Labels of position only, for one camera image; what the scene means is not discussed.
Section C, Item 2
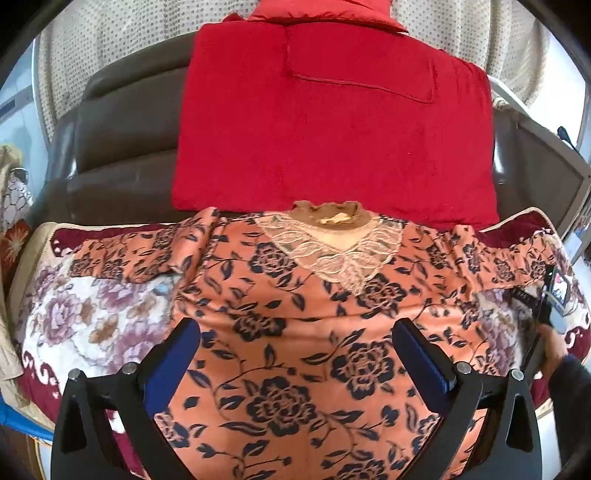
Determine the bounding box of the orange floral blouse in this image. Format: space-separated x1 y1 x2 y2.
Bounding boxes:
71 208 556 479

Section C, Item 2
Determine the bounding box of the dark right sleeve forearm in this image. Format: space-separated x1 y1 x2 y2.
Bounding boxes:
549 355 591 479

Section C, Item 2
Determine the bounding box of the person's right hand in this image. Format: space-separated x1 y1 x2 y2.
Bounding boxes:
538 324 569 385

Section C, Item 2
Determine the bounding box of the floral plush blanket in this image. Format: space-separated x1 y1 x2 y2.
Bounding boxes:
10 203 574 420

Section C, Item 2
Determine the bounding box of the dark leather sofa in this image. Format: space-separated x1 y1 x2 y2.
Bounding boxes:
34 32 591 232

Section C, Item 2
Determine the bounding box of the red folded garment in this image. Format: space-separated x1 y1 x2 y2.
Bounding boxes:
171 1 499 230

